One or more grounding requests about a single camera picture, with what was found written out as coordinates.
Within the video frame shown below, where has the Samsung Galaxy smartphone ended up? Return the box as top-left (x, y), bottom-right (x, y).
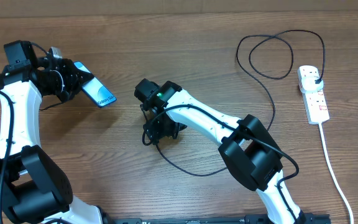
top-left (82, 77), bottom-right (117, 108)

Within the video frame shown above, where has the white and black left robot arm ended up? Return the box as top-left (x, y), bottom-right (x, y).
top-left (0, 40), bottom-right (116, 223)

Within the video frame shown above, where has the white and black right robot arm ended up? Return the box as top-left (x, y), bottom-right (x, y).
top-left (134, 78), bottom-right (306, 223)

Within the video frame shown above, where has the white charger adapter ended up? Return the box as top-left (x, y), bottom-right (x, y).
top-left (299, 77), bottom-right (324, 93)

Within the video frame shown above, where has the white power strip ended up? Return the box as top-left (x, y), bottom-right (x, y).
top-left (297, 65), bottom-right (329, 124)

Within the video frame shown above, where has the white power strip cord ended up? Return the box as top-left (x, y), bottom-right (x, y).
top-left (318, 123), bottom-right (354, 224)

